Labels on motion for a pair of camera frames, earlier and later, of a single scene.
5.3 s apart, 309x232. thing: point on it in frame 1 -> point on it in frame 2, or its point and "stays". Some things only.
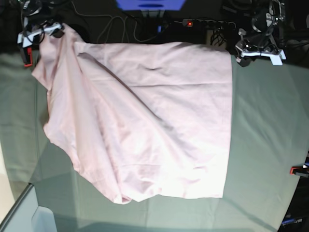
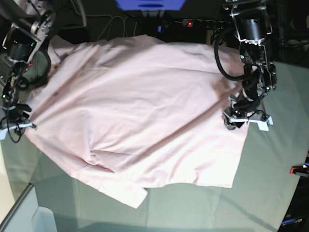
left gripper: (25, 38) -> (15, 119)
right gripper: (249, 47) -> (239, 110)
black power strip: (209, 23) stays
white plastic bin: (43, 220) stays
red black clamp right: (302, 171) stays
